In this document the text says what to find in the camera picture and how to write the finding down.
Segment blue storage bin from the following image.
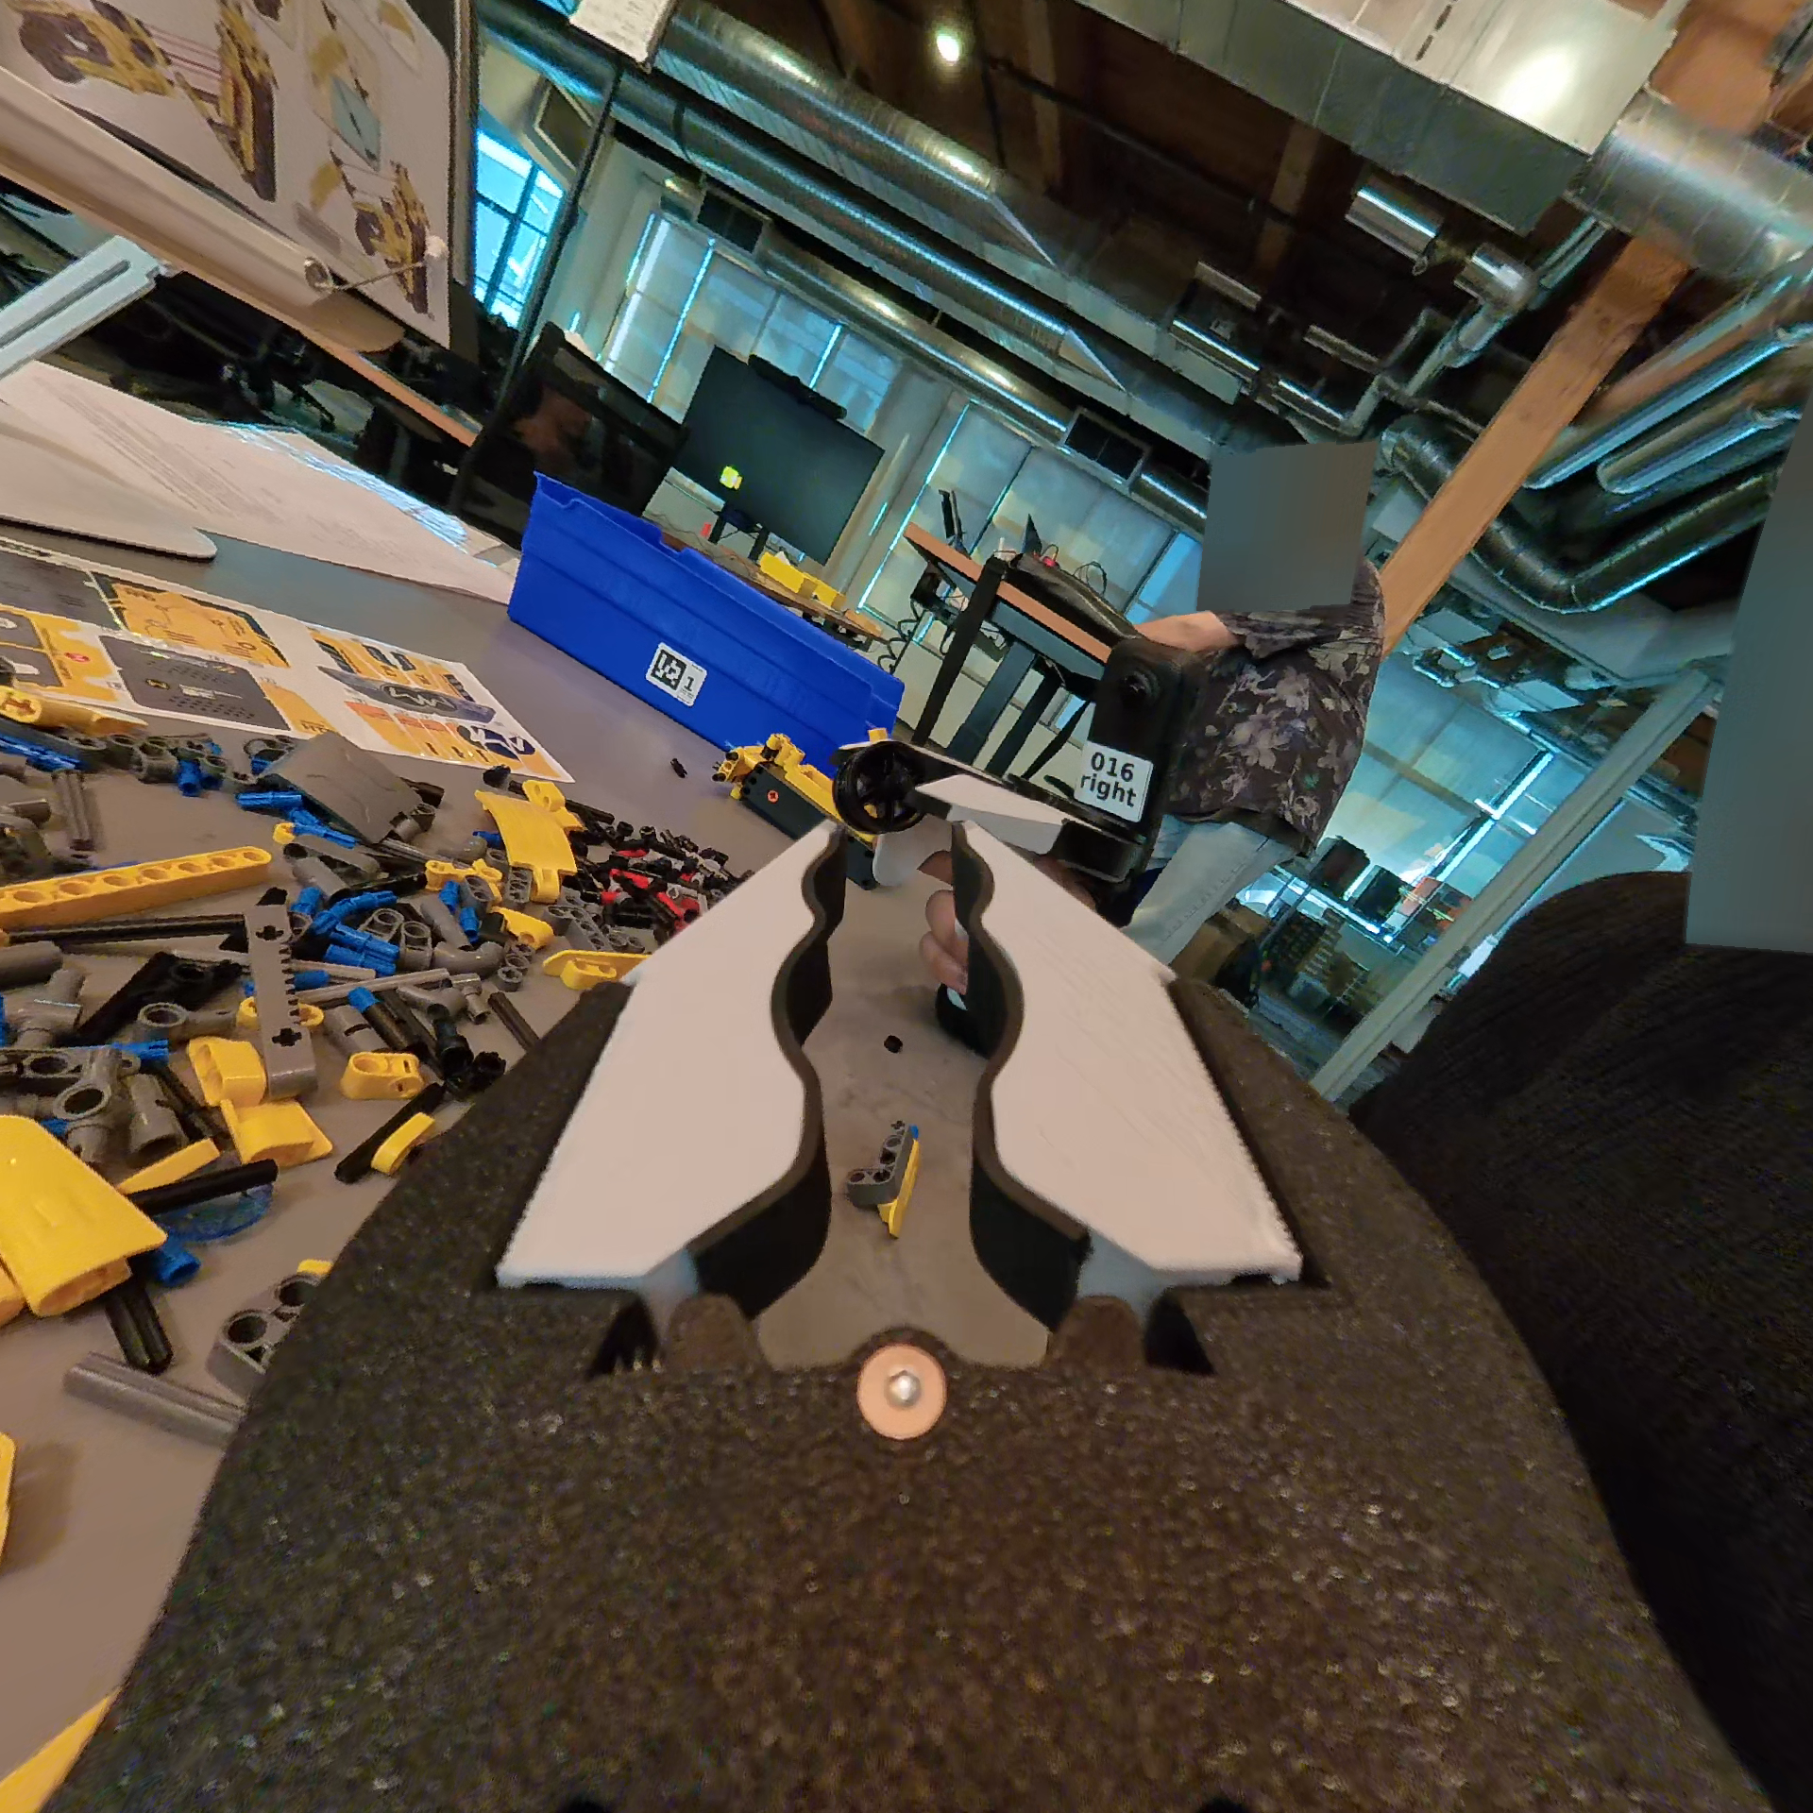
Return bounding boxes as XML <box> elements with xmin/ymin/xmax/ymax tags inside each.
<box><xmin>507</xmin><ymin>473</ymin><xmax>907</xmax><ymax>753</ymax></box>

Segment instruction page on stand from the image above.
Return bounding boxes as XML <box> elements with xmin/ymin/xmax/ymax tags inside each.
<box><xmin>0</xmin><ymin>0</ymin><xmax>456</xmax><ymax>349</ymax></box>

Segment person's right hand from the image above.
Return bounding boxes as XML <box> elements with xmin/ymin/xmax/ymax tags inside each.
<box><xmin>919</xmin><ymin>889</ymin><xmax>983</xmax><ymax>997</ymax></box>

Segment small yellow grey pin assembly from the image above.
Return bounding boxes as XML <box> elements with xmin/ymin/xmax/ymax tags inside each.
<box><xmin>847</xmin><ymin>1117</ymin><xmax>924</xmax><ymax>1238</ymax></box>

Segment dark screen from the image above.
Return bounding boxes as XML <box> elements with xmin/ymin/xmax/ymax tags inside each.
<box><xmin>467</xmin><ymin>322</ymin><xmax>686</xmax><ymax>547</ymax></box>

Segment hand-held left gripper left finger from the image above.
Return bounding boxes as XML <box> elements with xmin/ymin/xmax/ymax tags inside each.
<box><xmin>499</xmin><ymin>821</ymin><xmax>849</xmax><ymax>1297</ymax></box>

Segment standing desk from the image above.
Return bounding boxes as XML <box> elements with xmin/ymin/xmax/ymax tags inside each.
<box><xmin>907</xmin><ymin>523</ymin><xmax>1124</xmax><ymax>774</ymax></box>

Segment white base pad with stand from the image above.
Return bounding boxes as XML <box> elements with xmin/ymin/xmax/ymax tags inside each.
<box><xmin>0</xmin><ymin>69</ymin><xmax>343</xmax><ymax>560</ymax></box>

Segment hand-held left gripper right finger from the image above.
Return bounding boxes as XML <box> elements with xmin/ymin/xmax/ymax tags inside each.
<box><xmin>953</xmin><ymin>821</ymin><xmax>1304</xmax><ymax>1291</ymax></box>

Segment wooden desk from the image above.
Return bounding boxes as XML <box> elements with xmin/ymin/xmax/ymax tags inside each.
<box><xmin>666</xmin><ymin>530</ymin><xmax>888</xmax><ymax>657</ymax></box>

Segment printed instruction sheet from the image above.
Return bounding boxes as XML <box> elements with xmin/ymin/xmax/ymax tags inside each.
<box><xmin>0</xmin><ymin>534</ymin><xmax>577</xmax><ymax>783</ymax></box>

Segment pile of toy building pieces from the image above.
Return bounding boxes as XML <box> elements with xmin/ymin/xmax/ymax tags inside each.
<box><xmin>0</xmin><ymin>691</ymin><xmax>754</xmax><ymax>1813</ymax></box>

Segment black monitor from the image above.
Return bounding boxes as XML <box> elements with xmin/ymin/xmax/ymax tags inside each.
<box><xmin>677</xmin><ymin>345</ymin><xmax>888</xmax><ymax>568</ymax></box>

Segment yellow toy vehicle build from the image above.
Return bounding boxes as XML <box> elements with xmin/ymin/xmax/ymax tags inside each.
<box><xmin>715</xmin><ymin>732</ymin><xmax>881</xmax><ymax>855</ymax></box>

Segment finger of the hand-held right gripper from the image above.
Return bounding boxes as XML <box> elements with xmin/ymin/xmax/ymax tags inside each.
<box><xmin>890</xmin><ymin>747</ymin><xmax>1096</xmax><ymax>830</ymax></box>
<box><xmin>871</xmin><ymin>810</ymin><xmax>1087</xmax><ymax>891</ymax></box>

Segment black toy wheel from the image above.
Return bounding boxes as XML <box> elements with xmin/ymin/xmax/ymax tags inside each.
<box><xmin>830</xmin><ymin>738</ymin><xmax>926</xmax><ymax>840</ymax></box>

